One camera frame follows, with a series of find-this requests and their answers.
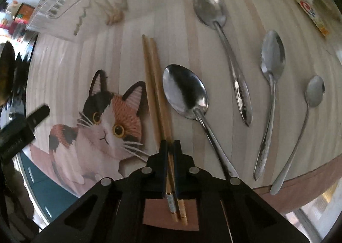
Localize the colourful wall stickers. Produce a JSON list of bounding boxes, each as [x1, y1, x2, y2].
[[0, 0, 35, 43]]

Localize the small steel spoon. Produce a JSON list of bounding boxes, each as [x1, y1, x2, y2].
[[270, 75, 326, 196]]

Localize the medium steel spoon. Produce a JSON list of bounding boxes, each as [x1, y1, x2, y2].
[[253, 29, 286, 181]]

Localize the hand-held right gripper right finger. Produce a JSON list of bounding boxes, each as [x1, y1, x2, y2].
[[172, 140, 316, 243]]

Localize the large steel spoon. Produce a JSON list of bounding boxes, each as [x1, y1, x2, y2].
[[162, 64, 240, 180]]

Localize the clear plastic basket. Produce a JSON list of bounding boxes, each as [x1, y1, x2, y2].
[[25, 0, 150, 43]]

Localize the teal floor mat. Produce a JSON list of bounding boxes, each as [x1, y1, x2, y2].
[[15, 149, 83, 226]]

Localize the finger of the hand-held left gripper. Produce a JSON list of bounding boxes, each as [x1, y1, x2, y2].
[[25, 104, 51, 129]]

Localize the long handled steel spoon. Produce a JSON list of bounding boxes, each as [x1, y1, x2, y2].
[[193, 0, 253, 127]]

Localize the wooden chopstick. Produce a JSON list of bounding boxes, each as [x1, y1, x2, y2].
[[142, 34, 179, 223], [149, 37, 188, 225]]

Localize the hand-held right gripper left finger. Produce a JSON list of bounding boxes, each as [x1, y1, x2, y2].
[[31, 140, 171, 243]]

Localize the white packet with red logo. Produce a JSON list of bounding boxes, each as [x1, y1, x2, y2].
[[295, 0, 330, 38]]

